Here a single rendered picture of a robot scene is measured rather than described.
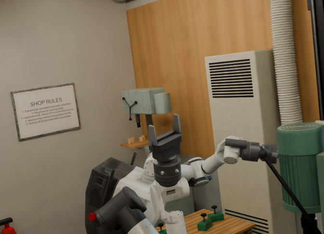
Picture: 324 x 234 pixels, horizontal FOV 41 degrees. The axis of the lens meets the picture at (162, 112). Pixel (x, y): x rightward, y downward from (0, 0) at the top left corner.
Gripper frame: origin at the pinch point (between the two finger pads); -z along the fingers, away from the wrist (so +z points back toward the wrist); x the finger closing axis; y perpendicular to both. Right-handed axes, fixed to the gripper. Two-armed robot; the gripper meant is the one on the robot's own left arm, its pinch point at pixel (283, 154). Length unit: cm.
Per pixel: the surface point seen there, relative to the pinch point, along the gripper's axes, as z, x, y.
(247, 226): 5, -97, -103
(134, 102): 114, -183, -45
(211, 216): 32, -107, -106
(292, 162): 1.2, 37.5, 14.2
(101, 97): 160, -230, -59
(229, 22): 34, -181, 33
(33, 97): 209, -175, -47
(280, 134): 6.3, 33.1, 22.5
